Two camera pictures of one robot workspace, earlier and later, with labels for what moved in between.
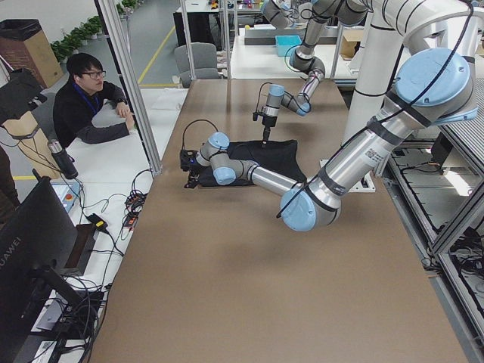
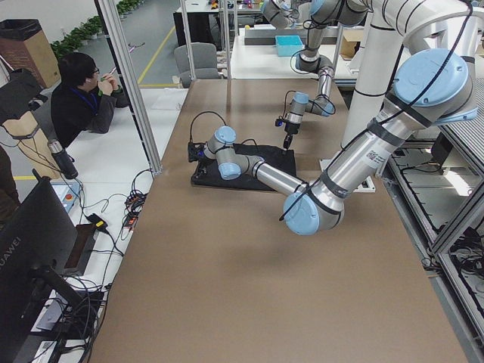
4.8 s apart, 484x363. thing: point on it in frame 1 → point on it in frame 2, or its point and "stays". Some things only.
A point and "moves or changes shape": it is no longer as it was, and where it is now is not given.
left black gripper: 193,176 → 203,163
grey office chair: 204,56 stays
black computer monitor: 35,237 stays
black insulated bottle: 65,161 stays
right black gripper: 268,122 → 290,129
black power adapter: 97,221 stays
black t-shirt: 281,156 moves or changes shape
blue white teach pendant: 67,191 stays
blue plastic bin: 285,42 stays
